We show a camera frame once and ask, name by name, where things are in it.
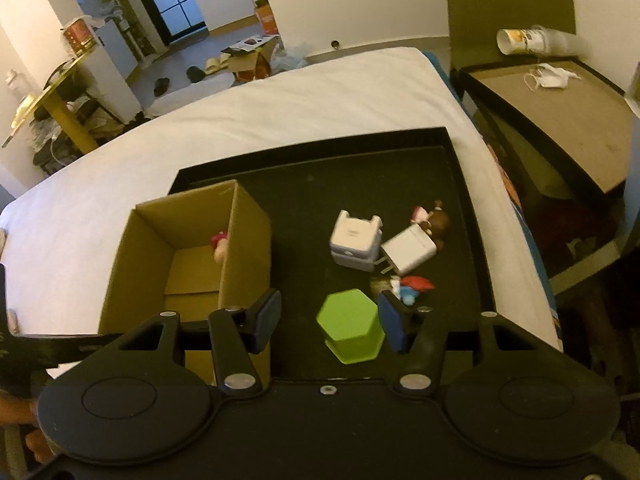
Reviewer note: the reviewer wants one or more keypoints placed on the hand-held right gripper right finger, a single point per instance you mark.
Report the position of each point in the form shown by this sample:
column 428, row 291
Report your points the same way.
column 392, row 325

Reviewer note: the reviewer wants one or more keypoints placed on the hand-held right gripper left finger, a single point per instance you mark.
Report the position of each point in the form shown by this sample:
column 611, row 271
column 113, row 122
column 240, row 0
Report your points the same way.
column 266, row 320

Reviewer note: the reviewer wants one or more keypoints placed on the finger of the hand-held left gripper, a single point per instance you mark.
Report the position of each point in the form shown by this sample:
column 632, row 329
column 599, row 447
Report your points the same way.
column 80, row 346

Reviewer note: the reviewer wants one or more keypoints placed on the blue red figurine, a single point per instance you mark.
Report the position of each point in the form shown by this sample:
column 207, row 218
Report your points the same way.
column 412, row 287

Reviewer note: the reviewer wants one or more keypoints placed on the green hexagonal cup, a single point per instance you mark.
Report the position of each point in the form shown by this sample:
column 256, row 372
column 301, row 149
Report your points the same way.
column 350, row 322

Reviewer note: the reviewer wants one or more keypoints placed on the brown cardboard box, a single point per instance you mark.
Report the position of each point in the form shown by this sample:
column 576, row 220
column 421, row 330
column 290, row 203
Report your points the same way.
column 250, row 240

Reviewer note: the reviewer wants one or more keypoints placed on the grey white cube adapter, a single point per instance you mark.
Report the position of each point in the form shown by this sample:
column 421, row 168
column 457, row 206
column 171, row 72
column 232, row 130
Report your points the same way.
column 352, row 237

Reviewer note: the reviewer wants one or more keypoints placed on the black tray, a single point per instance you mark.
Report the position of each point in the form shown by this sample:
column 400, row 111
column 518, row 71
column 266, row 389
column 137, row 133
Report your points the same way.
column 310, row 190

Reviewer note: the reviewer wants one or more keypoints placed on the pink figurine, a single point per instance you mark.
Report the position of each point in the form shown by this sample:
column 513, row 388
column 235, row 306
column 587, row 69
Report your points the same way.
column 220, row 247

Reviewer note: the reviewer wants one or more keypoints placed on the brown doll figurine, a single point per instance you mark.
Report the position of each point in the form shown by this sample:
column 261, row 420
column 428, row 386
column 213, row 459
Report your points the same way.
column 436, row 222

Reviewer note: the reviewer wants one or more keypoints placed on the pile of dark clutter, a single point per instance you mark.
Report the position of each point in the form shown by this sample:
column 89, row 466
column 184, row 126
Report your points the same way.
column 75, row 135

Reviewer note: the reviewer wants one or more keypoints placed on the yellow round table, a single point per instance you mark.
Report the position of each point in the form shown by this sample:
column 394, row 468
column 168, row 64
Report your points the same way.
column 60, row 105

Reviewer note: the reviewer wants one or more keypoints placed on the black shoe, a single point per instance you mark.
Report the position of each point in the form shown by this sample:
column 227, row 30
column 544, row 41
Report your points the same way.
column 195, row 73
column 161, row 86

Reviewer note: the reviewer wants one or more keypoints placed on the open cardboard box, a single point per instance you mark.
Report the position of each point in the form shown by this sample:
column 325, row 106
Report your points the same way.
column 247, row 62

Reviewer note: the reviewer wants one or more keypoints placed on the beige slipper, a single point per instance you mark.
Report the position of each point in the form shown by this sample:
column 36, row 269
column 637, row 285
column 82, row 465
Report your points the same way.
column 211, row 66
column 223, row 61

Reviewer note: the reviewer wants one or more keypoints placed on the clear plastic bag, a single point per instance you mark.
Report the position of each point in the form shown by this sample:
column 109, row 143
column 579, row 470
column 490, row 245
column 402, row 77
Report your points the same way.
column 290, row 59

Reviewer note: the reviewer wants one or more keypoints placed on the black brown bedside table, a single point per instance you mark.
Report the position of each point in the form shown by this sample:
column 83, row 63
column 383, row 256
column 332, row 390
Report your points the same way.
column 565, row 125

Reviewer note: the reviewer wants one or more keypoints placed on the glass jar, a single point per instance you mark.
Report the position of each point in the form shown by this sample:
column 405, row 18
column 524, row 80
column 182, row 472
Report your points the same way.
column 15, row 84

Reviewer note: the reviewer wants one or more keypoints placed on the white cabinet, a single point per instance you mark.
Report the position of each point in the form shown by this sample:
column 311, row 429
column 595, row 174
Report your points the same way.
column 117, row 65

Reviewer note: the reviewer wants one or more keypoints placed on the white face mask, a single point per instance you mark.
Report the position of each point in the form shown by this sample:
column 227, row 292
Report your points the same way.
column 550, row 77

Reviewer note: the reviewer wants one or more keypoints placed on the orange carton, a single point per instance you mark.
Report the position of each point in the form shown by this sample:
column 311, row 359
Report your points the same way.
column 266, row 17

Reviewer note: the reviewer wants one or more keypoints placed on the red tin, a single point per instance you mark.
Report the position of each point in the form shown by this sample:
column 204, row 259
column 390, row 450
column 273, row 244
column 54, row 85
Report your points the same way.
column 77, row 35

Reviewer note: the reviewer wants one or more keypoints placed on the stack of paper cups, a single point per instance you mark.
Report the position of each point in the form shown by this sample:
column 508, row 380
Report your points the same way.
column 535, row 40

